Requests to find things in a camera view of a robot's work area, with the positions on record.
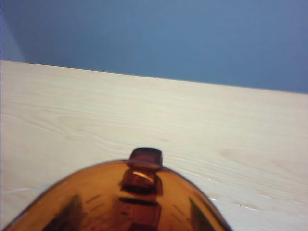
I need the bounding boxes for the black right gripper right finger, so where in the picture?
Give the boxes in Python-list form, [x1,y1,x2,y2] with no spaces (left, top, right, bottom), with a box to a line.
[189,197,221,231]

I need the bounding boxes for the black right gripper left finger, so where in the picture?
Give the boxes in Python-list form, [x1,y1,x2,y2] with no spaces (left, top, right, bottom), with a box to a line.
[45,194,84,231]

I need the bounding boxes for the amber measuring cup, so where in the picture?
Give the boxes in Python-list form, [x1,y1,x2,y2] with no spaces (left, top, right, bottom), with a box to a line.
[0,147,233,231]

